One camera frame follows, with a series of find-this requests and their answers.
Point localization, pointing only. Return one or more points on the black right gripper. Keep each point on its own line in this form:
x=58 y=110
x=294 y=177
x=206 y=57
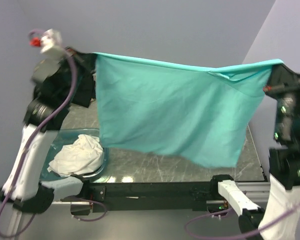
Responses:
x=281 y=75

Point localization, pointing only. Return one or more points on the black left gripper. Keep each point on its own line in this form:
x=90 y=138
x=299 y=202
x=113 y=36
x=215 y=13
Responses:
x=88 y=61

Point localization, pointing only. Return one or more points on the turquoise t-shirt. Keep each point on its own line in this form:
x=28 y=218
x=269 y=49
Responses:
x=199 y=113

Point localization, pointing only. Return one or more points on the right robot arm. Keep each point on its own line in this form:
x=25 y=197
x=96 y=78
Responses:
x=278 y=221

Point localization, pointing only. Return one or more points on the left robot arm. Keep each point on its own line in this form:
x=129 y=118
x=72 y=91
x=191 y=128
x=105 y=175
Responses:
x=42 y=122

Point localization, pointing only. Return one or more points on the white t-shirt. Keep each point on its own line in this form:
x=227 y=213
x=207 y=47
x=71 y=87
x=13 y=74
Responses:
x=84 y=156

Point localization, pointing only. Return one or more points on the black mounting beam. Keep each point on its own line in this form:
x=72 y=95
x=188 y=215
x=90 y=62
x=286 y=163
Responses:
x=135 y=196

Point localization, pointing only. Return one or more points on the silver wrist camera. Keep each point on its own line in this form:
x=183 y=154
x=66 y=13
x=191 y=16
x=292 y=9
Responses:
x=49 y=41

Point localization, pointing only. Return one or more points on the aluminium rail frame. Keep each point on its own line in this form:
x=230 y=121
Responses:
x=277 y=221

